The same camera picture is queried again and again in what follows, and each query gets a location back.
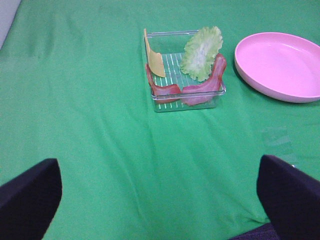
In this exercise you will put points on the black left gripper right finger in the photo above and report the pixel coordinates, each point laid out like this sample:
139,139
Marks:
290,199

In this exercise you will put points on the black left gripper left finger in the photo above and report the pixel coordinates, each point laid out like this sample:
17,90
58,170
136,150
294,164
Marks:
29,202

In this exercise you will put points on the pink bacon strip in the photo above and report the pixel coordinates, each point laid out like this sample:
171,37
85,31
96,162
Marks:
212,84

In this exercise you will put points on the dark bacon strip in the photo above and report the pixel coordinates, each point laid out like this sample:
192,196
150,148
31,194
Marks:
172,89

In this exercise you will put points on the green lettuce leaf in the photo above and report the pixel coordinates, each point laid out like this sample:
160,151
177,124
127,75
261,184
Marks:
200,53

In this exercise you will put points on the green tablecloth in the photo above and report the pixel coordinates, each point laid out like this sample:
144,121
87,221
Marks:
73,87

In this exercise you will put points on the pink round plate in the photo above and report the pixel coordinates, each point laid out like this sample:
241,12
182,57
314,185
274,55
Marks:
279,65

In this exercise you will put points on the clear left plastic tray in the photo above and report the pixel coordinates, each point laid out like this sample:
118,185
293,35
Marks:
171,46

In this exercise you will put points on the yellow cheese slice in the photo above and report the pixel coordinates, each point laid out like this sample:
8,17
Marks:
155,60

